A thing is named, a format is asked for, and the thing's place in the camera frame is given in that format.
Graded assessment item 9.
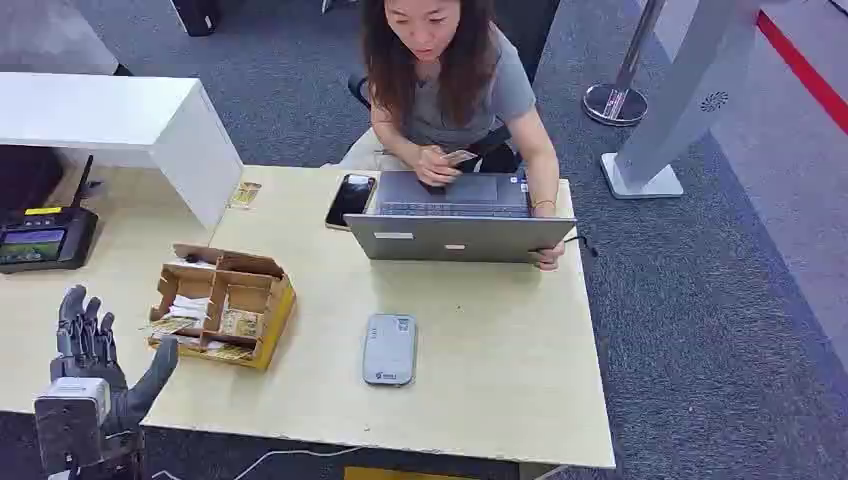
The person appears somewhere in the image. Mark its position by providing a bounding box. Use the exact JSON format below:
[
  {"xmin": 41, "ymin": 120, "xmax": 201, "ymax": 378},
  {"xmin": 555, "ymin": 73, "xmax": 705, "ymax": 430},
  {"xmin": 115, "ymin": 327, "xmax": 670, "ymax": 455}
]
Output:
[{"xmin": 337, "ymin": 0, "xmax": 568, "ymax": 273}]

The gold card stack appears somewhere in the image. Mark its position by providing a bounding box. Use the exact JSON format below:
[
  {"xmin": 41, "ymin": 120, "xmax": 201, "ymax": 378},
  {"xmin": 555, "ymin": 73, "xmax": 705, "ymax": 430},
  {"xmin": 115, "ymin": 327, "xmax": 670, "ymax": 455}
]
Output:
[
  {"xmin": 142, "ymin": 316, "xmax": 200, "ymax": 336},
  {"xmin": 198, "ymin": 341, "xmax": 256, "ymax": 362},
  {"xmin": 218, "ymin": 307, "xmax": 263, "ymax": 339}
]

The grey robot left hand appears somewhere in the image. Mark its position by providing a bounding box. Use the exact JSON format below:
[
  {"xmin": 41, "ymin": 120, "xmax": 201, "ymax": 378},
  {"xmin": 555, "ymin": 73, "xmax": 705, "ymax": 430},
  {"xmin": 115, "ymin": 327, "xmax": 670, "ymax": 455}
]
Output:
[{"xmin": 50, "ymin": 284, "xmax": 180, "ymax": 439}]

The white card stack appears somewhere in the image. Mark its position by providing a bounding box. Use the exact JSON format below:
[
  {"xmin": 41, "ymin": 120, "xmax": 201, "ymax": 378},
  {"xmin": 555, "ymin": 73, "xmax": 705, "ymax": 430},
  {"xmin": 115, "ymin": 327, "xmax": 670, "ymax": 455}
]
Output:
[{"xmin": 168, "ymin": 296, "xmax": 213, "ymax": 326}]

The black bin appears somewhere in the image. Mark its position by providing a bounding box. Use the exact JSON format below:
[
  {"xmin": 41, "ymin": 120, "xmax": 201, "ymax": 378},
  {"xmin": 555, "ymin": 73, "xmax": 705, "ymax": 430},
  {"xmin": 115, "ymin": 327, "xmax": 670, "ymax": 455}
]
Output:
[{"xmin": 168, "ymin": 0, "xmax": 223, "ymax": 38}]

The grey card reader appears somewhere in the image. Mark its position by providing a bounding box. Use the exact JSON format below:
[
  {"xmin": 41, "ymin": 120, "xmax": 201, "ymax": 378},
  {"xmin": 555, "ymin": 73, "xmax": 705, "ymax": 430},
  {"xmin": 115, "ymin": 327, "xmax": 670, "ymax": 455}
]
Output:
[{"xmin": 361, "ymin": 313, "xmax": 419, "ymax": 388}]

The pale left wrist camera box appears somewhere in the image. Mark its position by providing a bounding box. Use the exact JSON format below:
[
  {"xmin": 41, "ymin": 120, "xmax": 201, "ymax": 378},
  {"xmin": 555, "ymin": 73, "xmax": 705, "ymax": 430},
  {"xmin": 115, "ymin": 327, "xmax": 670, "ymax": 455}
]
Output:
[{"xmin": 34, "ymin": 377, "xmax": 112, "ymax": 475}]

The grey laptop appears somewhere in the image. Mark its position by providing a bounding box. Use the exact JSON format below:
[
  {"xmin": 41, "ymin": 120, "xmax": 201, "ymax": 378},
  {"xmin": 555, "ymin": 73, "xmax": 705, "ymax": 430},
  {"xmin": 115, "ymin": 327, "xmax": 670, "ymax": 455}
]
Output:
[{"xmin": 343, "ymin": 170, "xmax": 578, "ymax": 264}]

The white cable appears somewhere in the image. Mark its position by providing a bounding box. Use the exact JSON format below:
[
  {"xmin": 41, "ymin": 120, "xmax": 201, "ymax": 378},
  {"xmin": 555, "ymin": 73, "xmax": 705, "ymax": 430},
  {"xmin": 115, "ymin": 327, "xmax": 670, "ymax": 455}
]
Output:
[{"xmin": 150, "ymin": 446, "xmax": 364, "ymax": 480}]

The white desk shelf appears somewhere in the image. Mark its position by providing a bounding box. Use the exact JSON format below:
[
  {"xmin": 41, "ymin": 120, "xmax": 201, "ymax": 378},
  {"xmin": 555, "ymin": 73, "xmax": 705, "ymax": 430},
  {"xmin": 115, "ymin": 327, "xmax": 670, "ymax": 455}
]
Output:
[{"xmin": 0, "ymin": 71, "xmax": 244, "ymax": 232}]

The black smartphone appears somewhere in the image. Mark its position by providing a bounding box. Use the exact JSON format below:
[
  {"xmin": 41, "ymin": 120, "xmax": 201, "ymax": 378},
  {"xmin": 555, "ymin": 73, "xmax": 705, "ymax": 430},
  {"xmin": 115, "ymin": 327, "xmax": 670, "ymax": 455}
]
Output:
[{"xmin": 323, "ymin": 173, "xmax": 378, "ymax": 232}]

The black laptop cable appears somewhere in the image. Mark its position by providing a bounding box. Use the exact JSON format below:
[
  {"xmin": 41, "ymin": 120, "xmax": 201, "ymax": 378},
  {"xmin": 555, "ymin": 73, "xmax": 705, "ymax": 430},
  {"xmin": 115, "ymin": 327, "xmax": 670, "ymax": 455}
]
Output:
[{"xmin": 563, "ymin": 235, "xmax": 600, "ymax": 258}]

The chrome stanchion post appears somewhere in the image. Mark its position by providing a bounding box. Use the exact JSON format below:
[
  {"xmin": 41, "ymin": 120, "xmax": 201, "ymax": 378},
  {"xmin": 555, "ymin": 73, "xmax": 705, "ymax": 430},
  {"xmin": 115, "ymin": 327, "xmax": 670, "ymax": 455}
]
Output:
[{"xmin": 582, "ymin": 0, "xmax": 667, "ymax": 128}]

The person's right hand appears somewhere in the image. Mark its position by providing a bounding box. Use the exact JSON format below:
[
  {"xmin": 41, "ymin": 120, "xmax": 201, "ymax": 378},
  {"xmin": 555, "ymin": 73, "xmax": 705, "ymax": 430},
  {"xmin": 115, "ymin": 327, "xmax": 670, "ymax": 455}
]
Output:
[{"xmin": 413, "ymin": 144, "xmax": 465, "ymax": 188}]

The white kiosk stand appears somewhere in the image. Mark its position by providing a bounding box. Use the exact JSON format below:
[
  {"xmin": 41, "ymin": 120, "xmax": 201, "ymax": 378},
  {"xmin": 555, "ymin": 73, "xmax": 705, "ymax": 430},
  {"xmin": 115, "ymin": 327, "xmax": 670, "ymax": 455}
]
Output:
[{"xmin": 600, "ymin": 0, "xmax": 763, "ymax": 201}]

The grey cabinet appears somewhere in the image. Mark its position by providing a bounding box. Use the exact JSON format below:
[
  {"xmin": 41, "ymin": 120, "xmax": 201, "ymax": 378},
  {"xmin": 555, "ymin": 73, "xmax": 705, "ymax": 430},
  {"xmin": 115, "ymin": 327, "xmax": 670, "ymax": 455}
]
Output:
[{"xmin": 0, "ymin": 0, "xmax": 121, "ymax": 76}]

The wooden card box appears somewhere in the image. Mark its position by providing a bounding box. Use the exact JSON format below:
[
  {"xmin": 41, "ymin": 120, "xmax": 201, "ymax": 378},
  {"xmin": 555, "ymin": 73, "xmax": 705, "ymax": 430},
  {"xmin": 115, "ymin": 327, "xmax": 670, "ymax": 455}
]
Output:
[{"xmin": 146, "ymin": 243, "xmax": 297, "ymax": 372}]

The person's left hand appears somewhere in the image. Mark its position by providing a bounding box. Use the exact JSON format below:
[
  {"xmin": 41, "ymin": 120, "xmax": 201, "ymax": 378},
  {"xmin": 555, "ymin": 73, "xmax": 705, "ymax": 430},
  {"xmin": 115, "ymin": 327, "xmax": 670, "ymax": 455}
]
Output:
[{"xmin": 533, "ymin": 239, "xmax": 568, "ymax": 273}]

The yellow board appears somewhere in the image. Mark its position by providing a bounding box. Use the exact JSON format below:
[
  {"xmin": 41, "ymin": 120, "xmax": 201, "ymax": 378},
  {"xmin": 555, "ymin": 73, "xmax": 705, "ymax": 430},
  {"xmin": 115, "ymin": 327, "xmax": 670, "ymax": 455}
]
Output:
[{"xmin": 343, "ymin": 466, "xmax": 478, "ymax": 480}]

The black desk terminal with screen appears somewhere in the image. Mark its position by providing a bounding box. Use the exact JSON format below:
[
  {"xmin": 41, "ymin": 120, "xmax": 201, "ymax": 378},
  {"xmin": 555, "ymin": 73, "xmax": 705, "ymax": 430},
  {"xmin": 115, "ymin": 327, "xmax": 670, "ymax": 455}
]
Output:
[{"xmin": 0, "ymin": 155, "xmax": 100, "ymax": 275}]

